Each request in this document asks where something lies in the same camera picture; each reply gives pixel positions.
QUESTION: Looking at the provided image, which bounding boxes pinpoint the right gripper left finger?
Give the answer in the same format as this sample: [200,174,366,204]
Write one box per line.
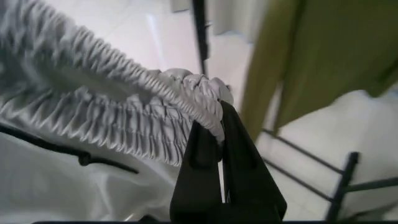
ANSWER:
[169,119,223,222]

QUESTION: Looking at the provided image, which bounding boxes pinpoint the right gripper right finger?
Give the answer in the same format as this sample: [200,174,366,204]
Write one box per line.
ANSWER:
[219,100,288,222]

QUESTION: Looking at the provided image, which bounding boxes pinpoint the pale grey trousers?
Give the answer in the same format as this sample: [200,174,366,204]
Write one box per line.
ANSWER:
[0,0,234,222]

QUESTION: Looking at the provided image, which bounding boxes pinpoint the black clothes rack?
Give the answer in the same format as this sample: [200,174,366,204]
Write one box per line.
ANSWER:
[190,0,398,222]

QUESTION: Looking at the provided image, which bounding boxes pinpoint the green garment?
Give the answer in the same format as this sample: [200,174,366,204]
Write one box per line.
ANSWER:
[240,0,398,141]

